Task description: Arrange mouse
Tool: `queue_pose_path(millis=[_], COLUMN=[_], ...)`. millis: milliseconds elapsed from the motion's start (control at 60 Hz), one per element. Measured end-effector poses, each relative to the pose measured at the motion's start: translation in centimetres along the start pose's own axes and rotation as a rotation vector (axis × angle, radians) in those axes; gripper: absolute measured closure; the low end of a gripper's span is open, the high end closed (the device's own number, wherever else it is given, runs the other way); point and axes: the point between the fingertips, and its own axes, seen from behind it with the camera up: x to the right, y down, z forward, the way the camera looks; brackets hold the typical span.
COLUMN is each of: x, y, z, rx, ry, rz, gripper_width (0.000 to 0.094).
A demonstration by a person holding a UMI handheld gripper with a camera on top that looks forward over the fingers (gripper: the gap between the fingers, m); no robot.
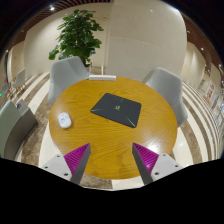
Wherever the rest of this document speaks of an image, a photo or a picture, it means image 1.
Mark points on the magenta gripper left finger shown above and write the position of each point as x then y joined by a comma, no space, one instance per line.
71,166

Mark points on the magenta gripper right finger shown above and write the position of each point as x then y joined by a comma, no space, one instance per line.
153,166

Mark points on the white computer mouse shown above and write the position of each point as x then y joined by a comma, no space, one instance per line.
64,120

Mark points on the black mouse pad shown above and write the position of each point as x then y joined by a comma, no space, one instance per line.
118,109

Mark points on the round wooden table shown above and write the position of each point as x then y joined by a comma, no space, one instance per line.
111,143

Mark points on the grey armchair far left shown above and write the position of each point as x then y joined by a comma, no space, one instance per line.
16,122

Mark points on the grey chair right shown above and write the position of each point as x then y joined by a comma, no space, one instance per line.
170,87

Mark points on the grey chair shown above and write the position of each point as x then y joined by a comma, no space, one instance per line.
65,73
170,87

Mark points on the grey chair left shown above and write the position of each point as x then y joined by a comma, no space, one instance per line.
65,73

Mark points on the white chair back behind table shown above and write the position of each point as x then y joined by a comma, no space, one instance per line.
102,77

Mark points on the distant white chair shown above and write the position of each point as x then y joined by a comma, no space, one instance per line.
19,82

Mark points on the green potted plant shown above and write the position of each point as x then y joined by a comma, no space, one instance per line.
77,37

